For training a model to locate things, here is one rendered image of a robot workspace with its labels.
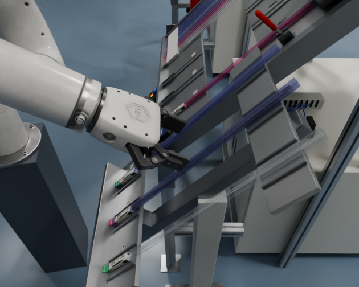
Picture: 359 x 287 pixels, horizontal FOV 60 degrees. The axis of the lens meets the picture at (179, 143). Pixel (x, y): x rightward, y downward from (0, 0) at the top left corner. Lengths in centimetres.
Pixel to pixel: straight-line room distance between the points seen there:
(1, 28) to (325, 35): 60
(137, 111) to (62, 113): 11
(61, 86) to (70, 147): 157
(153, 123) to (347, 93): 107
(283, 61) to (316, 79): 74
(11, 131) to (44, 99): 52
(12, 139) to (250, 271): 109
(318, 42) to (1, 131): 82
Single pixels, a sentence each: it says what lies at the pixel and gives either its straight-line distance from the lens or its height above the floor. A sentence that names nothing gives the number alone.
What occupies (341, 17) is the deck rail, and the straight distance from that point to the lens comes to 75.
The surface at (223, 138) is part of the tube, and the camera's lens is 54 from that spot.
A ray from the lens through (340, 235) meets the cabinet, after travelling 145.
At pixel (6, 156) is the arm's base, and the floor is 71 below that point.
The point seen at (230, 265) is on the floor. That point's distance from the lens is 151.
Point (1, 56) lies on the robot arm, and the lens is 47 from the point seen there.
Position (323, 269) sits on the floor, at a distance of 162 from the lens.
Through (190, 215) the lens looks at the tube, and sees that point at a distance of 52.
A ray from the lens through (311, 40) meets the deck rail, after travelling 75.
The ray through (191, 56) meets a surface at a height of 82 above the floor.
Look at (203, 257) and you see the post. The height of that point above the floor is 60.
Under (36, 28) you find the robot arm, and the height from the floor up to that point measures 115.
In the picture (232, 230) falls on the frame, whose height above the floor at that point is 32.
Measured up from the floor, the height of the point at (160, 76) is 73.
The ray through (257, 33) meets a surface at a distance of 90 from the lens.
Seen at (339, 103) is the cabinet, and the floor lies 62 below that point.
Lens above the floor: 137
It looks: 45 degrees down
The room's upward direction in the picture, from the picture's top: straight up
